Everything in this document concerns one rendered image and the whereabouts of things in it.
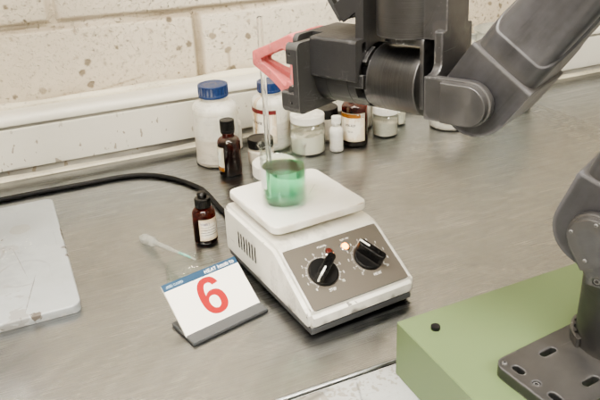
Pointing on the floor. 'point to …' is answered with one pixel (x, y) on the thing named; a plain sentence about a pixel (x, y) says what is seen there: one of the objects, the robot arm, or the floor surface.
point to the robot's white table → (366, 387)
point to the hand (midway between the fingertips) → (262, 57)
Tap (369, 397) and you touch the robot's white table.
